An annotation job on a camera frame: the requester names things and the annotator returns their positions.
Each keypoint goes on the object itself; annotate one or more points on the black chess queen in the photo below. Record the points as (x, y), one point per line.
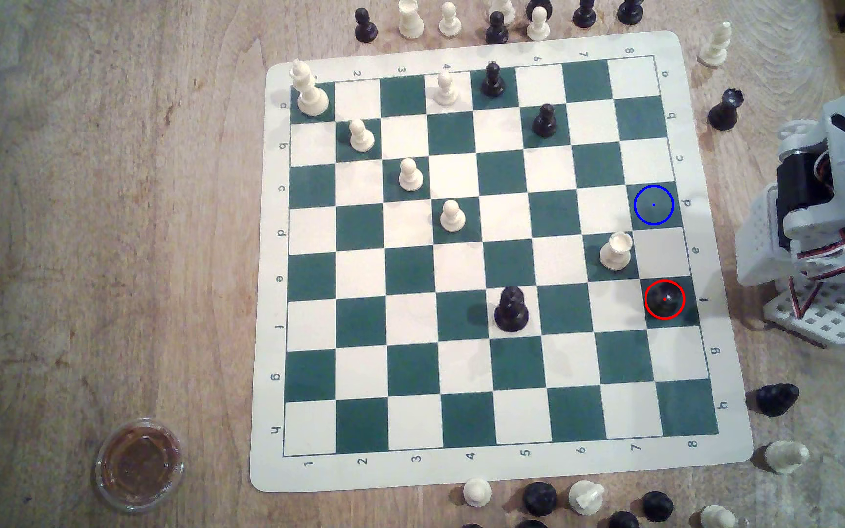
(511, 312)

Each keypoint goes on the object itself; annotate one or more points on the white chess rook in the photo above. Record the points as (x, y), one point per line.
(616, 253)

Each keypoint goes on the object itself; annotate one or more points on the green white chess board mat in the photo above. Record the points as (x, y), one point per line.
(459, 458)

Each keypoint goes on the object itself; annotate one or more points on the white chess pawn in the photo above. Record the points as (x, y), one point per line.
(452, 218)
(411, 177)
(450, 22)
(362, 138)
(477, 492)
(447, 91)
(538, 27)

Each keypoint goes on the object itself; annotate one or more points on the white chess king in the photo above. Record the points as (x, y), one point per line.
(311, 95)

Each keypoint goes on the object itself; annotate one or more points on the black chess pawn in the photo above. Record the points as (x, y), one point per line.
(658, 506)
(366, 28)
(496, 31)
(493, 82)
(623, 521)
(544, 122)

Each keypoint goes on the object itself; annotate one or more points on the black chess rook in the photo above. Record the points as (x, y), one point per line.
(665, 300)

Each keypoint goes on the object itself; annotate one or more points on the white chess bishop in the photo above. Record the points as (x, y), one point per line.
(714, 48)

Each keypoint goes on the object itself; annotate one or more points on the white perforated base plate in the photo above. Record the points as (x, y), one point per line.
(829, 323)

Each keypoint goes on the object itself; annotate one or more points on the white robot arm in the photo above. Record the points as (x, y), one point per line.
(844, 213)

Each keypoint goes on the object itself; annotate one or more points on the white chess piece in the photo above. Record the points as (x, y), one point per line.
(787, 457)
(504, 10)
(411, 22)
(586, 497)
(717, 518)

